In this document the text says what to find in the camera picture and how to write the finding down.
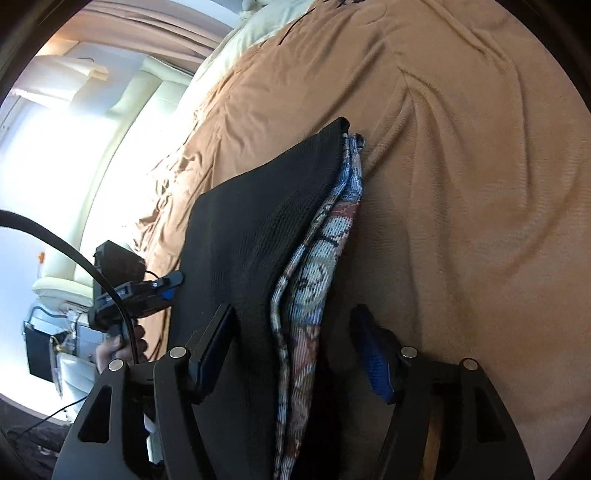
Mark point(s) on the pink curtain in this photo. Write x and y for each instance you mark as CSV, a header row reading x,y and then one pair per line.
x,y
175,27

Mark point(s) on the brown fleece blanket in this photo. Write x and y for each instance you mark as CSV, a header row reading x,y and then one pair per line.
x,y
461,161

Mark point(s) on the black pants with patterned lining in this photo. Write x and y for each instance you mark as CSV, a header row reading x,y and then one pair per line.
x,y
249,240

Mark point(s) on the cream padded sofa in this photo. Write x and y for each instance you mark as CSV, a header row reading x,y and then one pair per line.
x,y
138,138

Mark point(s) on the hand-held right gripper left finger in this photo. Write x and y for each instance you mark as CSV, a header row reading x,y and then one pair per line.
x,y
217,350

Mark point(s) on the black box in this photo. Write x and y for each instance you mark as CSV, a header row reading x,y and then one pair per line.
x,y
39,350

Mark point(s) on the person's left hand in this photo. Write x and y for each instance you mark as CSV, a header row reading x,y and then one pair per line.
x,y
113,350

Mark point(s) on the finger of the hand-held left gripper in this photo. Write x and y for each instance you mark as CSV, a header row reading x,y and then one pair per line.
x,y
161,290

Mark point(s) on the cream hanging cloth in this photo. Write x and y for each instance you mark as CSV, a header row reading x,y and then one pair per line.
x,y
85,69

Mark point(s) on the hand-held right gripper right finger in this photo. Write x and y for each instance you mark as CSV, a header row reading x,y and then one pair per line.
x,y
375,357

